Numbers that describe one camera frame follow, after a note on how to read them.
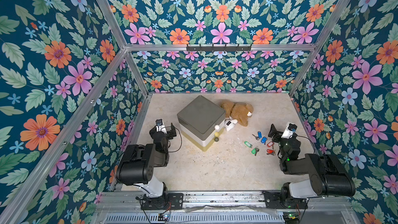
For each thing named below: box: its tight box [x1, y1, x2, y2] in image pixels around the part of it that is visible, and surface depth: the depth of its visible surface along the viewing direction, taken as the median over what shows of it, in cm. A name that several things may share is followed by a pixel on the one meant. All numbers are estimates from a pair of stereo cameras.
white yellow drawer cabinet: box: [176, 112, 226, 152], surface depth 82 cm
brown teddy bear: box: [220, 99, 254, 128], surface depth 98 cm
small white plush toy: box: [224, 115, 238, 132], surface depth 100 cm
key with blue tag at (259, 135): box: [251, 130, 263, 141], surface depth 98 cm
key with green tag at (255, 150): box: [251, 147, 260, 157], surface depth 92 cm
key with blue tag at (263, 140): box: [260, 136, 268, 146], surface depth 97 cm
